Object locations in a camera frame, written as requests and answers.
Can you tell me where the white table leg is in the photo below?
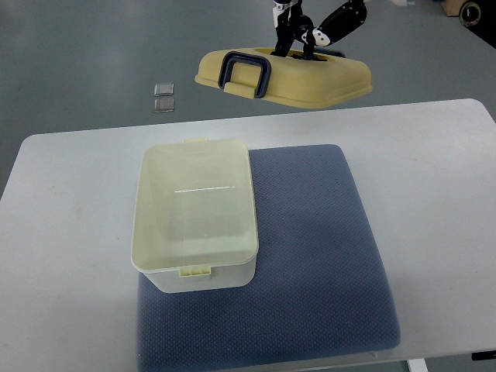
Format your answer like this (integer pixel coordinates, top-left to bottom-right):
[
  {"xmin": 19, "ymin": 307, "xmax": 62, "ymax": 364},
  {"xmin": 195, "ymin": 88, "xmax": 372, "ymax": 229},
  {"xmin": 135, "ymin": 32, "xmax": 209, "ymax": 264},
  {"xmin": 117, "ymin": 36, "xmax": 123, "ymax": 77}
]
[{"xmin": 407, "ymin": 359, "xmax": 429, "ymax": 372}]

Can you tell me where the white storage box base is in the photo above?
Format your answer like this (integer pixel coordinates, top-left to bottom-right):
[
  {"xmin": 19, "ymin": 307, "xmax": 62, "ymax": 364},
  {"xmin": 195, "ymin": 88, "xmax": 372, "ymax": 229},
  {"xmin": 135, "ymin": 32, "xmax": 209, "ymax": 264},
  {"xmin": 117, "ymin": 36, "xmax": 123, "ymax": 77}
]
[{"xmin": 131, "ymin": 139, "xmax": 259, "ymax": 293}]

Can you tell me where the metal floor plate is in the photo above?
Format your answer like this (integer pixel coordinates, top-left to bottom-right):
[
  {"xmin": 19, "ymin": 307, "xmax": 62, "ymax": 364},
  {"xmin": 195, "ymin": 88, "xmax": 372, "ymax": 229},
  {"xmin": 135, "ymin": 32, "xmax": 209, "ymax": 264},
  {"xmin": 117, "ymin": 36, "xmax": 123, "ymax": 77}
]
[
  {"xmin": 154, "ymin": 82, "xmax": 174, "ymax": 97},
  {"xmin": 153, "ymin": 97, "xmax": 174, "ymax": 113}
]

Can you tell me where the blue grey mesh mat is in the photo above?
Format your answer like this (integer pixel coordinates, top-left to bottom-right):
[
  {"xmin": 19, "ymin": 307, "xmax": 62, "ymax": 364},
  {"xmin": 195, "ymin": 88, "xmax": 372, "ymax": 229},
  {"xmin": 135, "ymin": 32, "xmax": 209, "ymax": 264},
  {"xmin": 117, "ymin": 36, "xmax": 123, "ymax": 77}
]
[{"xmin": 136, "ymin": 144, "xmax": 401, "ymax": 371}]

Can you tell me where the lower metal floor plate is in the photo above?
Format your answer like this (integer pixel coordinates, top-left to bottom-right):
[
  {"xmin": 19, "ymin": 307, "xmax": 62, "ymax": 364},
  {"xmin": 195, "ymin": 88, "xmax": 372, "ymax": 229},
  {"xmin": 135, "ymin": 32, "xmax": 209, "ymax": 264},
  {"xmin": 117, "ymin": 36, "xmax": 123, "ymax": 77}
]
[{"xmin": 153, "ymin": 97, "xmax": 174, "ymax": 113}]

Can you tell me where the yellow storage box lid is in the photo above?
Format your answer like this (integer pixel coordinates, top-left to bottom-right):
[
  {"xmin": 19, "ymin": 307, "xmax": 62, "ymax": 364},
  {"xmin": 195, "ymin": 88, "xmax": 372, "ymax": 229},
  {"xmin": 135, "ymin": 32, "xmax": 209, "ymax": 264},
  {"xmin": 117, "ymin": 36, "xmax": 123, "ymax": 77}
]
[{"xmin": 195, "ymin": 47, "xmax": 372, "ymax": 109}]

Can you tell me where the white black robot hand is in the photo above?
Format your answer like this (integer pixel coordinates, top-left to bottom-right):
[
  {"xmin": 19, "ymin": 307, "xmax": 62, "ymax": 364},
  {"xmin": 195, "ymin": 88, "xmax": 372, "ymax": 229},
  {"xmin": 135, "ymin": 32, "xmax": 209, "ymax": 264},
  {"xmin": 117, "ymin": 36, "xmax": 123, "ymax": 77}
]
[{"xmin": 271, "ymin": 1, "xmax": 367, "ymax": 60}]

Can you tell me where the upper metal floor plate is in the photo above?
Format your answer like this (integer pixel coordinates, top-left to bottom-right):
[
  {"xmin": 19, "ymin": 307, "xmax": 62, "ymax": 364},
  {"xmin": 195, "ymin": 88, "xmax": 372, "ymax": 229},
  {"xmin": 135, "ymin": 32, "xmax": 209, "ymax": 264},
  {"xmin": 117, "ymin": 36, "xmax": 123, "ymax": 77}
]
[{"xmin": 154, "ymin": 82, "xmax": 174, "ymax": 97}]

